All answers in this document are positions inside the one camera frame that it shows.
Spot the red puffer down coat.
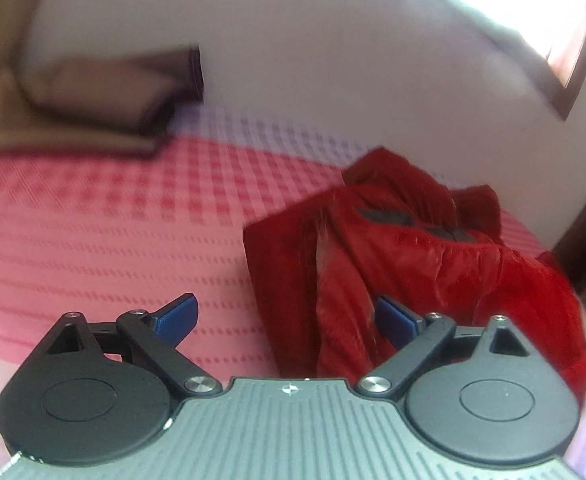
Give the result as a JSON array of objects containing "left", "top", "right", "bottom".
[{"left": 243, "top": 148, "right": 586, "bottom": 398}]

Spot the brown folded blanket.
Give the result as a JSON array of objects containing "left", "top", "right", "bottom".
[{"left": 0, "top": 46, "right": 204, "bottom": 157}]

